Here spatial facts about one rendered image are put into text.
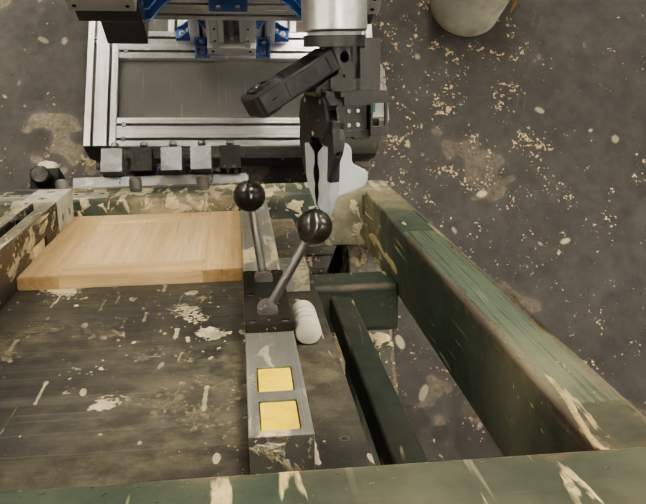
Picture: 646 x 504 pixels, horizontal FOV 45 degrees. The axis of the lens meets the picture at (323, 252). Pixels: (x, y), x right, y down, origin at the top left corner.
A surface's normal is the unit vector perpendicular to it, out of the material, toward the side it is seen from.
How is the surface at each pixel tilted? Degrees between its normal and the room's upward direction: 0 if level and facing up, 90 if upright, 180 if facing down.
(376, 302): 31
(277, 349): 59
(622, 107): 0
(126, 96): 0
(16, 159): 0
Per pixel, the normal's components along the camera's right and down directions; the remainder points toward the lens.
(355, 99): 0.44, 0.22
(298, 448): 0.11, 0.25
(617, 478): -0.01, -0.97
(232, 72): 0.08, -0.27
